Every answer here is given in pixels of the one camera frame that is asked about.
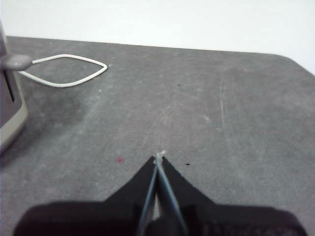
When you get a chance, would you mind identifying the white toaster power cord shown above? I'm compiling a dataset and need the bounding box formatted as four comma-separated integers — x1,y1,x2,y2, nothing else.
18,54,108,88

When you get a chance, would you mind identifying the cream two-slot toaster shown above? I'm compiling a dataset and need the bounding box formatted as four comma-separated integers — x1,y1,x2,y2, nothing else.
0,22,29,154

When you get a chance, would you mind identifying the grey toaster lever knob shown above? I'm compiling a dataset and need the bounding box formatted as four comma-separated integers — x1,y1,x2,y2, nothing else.
3,54,33,71

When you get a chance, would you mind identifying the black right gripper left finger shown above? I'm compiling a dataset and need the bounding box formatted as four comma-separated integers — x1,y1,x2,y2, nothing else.
13,156,158,236

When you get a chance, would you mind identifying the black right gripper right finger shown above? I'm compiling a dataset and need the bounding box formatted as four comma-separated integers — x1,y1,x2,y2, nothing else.
158,156,306,236

